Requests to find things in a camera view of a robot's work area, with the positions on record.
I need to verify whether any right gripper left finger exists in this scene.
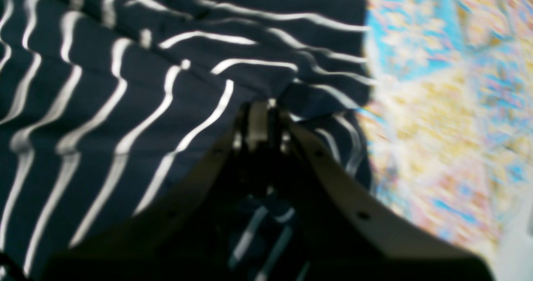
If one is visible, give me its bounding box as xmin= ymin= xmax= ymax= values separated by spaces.
xmin=42 ymin=101 xmax=271 ymax=281

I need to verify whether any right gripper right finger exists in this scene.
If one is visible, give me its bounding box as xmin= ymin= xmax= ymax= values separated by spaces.
xmin=269 ymin=108 xmax=493 ymax=281

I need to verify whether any navy white striped T-shirt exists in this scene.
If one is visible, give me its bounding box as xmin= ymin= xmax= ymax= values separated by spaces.
xmin=1 ymin=0 xmax=371 ymax=281

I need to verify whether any patterned tile tablecloth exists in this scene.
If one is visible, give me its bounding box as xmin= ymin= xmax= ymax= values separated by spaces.
xmin=359 ymin=0 xmax=532 ymax=281

